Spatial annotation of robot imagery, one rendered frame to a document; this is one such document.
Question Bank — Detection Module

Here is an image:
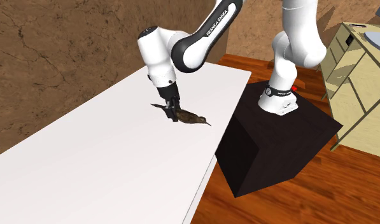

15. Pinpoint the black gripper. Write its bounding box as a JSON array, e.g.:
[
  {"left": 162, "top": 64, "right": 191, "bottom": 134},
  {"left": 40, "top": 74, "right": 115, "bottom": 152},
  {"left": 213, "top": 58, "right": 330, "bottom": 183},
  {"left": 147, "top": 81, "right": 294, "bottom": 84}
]
[{"left": 156, "top": 81, "right": 181, "bottom": 123}]

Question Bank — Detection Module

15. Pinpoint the black robot stand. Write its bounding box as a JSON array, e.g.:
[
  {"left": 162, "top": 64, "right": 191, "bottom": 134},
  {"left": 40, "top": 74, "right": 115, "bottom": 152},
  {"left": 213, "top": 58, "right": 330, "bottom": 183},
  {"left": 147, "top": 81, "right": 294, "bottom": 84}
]
[{"left": 215, "top": 81, "right": 344, "bottom": 199}]

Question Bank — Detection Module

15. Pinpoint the brown bird figure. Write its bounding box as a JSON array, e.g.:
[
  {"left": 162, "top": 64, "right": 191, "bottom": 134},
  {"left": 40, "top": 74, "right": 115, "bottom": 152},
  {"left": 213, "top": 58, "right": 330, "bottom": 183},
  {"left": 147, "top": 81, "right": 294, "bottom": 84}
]
[{"left": 150, "top": 103, "right": 213, "bottom": 127}]

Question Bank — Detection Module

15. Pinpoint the beige wooden cabinet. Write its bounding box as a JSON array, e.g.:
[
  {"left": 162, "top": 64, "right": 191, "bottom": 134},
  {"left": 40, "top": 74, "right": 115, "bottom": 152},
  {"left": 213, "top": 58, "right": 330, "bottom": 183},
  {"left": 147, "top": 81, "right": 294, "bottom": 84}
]
[{"left": 319, "top": 0, "right": 380, "bottom": 160}]

